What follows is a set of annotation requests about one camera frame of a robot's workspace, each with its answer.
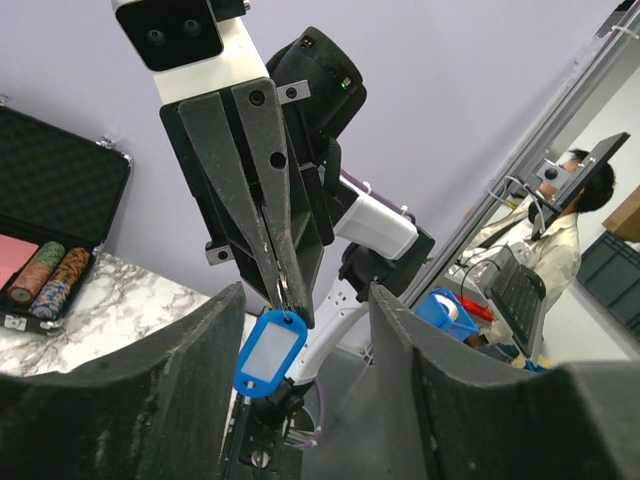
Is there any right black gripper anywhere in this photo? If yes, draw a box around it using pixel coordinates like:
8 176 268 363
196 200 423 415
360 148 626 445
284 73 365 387
160 79 334 328

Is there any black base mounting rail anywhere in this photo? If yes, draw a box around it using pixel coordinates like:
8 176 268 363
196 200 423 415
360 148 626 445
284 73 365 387
217 395 321 480

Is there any orange brown chip stack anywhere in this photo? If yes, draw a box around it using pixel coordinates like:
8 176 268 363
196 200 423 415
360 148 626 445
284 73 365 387
8 247 91 305

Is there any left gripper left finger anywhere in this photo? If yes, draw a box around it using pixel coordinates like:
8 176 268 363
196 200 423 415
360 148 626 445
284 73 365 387
1 284 245 479

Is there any black poker chip case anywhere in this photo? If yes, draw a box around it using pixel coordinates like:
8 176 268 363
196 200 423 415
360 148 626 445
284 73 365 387
1 106 132 336

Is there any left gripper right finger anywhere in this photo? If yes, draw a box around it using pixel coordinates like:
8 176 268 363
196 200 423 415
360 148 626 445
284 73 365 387
369 285 639 479

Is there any red playing card deck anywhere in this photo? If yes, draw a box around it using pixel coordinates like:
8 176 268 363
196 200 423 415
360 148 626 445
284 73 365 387
0 234 39 289

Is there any blue white chip stack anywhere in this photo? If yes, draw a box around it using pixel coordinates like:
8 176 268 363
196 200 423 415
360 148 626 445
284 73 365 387
29 280 71 320

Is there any silver keyring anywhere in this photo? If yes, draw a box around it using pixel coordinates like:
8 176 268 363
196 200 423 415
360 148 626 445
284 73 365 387
276 271 292 323

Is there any blue plastic bin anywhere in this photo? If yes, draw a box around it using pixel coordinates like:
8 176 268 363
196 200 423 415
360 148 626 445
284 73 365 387
415 288 480 342

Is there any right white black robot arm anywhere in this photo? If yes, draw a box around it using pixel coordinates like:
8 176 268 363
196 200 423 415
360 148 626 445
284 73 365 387
145 18 434 428

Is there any seated person beige shirt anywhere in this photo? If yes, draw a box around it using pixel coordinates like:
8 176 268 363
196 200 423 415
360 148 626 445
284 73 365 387
464 163 616 312

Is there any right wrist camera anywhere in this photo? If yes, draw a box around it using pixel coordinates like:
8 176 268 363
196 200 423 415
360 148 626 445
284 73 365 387
112 0 268 105

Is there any black monitor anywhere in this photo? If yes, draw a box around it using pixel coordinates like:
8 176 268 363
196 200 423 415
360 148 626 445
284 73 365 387
530 132 631 240

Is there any green poker chip stack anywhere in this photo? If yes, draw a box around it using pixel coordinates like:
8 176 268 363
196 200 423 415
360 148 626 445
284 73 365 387
34 241 66 270

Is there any black computer keyboard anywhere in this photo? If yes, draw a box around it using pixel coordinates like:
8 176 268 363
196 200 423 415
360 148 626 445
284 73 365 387
482 246 546 362

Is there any blue key tag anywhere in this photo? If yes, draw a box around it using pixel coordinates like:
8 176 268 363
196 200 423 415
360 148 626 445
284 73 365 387
233 309 308 399

